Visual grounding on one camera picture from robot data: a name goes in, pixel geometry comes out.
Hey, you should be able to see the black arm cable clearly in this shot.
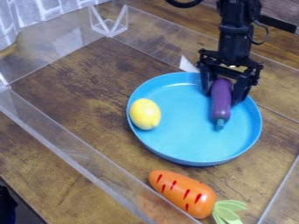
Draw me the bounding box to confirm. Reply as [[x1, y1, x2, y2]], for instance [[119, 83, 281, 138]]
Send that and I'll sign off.
[[165, 0, 271, 46]]

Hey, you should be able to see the yellow toy lemon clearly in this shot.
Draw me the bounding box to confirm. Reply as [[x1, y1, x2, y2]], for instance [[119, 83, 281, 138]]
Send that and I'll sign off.
[[129, 98, 162, 130]]

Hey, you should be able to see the blue round tray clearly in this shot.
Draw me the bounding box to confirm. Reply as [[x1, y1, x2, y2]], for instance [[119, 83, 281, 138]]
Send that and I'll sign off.
[[129, 72, 263, 166]]

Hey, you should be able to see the clear acrylic corner bracket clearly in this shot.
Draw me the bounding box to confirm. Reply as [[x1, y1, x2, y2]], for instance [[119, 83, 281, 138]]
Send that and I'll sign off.
[[89, 5, 129, 38]]

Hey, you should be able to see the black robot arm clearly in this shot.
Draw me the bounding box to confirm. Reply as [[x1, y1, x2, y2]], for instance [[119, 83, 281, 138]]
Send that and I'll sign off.
[[198, 0, 263, 105]]

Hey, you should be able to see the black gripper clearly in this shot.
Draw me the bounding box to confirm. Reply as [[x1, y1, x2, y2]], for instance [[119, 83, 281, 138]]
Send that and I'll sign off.
[[198, 24, 263, 106]]

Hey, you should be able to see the clear acrylic enclosure wall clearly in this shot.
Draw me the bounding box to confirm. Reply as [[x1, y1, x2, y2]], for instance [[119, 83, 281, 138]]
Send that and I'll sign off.
[[0, 0, 299, 224]]

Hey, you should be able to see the purple toy eggplant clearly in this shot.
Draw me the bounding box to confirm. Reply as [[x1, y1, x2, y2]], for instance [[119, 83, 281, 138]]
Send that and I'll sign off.
[[210, 78, 231, 130]]

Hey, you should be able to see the orange toy carrot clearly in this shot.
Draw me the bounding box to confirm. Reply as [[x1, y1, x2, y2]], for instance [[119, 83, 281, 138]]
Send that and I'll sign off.
[[149, 170, 247, 224]]

